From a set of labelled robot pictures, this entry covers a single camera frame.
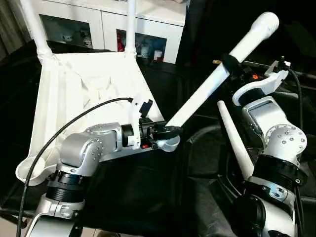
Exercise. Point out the white plastic table leg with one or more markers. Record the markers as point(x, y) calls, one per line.
point(207, 91)
point(34, 24)
point(237, 143)
point(131, 24)

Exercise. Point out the white plastic table top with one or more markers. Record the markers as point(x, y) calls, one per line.
point(74, 89)

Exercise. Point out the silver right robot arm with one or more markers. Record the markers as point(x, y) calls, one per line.
point(276, 138)

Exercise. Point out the small yellow tag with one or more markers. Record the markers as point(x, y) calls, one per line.
point(216, 62)

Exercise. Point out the dark metal rod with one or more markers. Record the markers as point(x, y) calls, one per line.
point(301, 75)

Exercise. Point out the black work mat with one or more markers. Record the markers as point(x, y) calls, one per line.
point(148, 197)

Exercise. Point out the small white jar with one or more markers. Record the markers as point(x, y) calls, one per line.
point(159, 55)

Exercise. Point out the white bottle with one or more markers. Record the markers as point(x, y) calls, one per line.
point(145, 49)

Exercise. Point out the red bottle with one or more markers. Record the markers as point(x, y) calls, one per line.
point(120, 43)

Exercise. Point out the white glass-door cabinet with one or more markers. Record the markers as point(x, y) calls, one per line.
point(108, 19)

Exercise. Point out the dark grey curtain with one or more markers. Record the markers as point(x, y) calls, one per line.
point(7, 24)

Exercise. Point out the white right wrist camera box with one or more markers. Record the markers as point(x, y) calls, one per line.
point(256, 89)

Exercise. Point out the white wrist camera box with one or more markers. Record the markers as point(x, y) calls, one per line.
point(134, 113)
point(256, 89)

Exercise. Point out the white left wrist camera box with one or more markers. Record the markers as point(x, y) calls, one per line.
point(134, 113)

